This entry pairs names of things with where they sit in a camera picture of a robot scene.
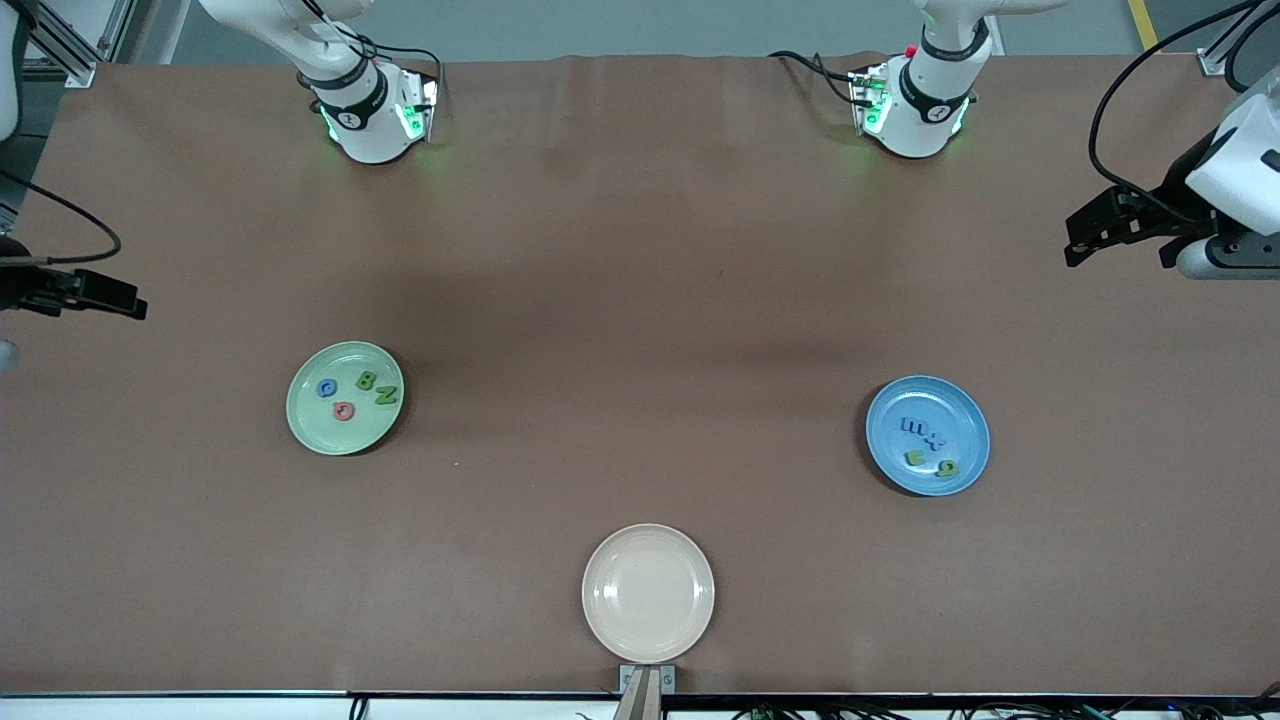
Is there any light green plate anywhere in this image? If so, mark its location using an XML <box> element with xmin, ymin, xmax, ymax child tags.
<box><xmin>285</xmin><ymin>341</ymin><xmax>406</xmax><ymax>458</ymax></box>

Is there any beige plate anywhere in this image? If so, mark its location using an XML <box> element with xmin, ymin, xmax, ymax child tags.
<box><xmin>581</xmin><ymin>523</ymin><xmax>717</xmax><ymax>665</ymax></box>

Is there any blue plate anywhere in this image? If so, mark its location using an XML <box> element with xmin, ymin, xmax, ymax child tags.
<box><xmin>866</xmin><ymin>376</ymin><xmax>992</xmax><ymax>498</ymax></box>

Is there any black floor cable bundle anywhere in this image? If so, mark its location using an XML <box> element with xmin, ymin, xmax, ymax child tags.
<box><xmin>730</xmin><ymin>700</ymin><xmax>1280</xmax><ymax>720</ymax></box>

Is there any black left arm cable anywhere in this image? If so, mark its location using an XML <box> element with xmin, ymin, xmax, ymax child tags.
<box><xmin>1088</xmin><ymin>0</ymin><xmax>1280</xmax><ymax>216</ymax></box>

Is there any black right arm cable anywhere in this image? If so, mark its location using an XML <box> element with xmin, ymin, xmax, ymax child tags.
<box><xmin>0</xmin><ymin>165</ymin><xmax>123</xmax><ymax>266</ymax></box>

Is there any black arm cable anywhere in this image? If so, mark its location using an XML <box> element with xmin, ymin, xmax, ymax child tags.
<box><xmin>0</xmin><ymin>165</ymin><xmax>123</xmax><ymax>266</ymax></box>
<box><xmin>1088</xmin><ymin>0</ymin><xmax>1280</xmax><ymax>216</ymax></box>

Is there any aluminium frame post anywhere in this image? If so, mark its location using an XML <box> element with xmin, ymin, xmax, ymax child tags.
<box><xmin>0</xmin><ymin>0</ymin><xmax>136</xmax><ymax>89</ymax></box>
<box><xmin>1197</xmin><ymin>0</ymin><xmax>1280</xmax><ymax>77</ymax></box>

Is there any brown table cover mat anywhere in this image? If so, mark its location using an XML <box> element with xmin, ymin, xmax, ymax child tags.
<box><xmin>0</xmin><ymin>50</ymin><xmax>1280</xmax><ymax>698</ymax></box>

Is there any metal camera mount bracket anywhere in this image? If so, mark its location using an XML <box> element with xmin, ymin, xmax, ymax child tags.
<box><xmin>616</xmin><ymin>664</ymin><xmax>677</xmax><ymax>720</ymax></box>

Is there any black base cable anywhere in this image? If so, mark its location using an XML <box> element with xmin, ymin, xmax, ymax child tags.
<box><xmin>370</xmin><ymin>40</ymin><xmax>447</xmax><ymax>86</ymax></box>
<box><xmin>768</xmin><ymin>50</ymin><xmax>863</xmax><ymax>106</ymax></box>

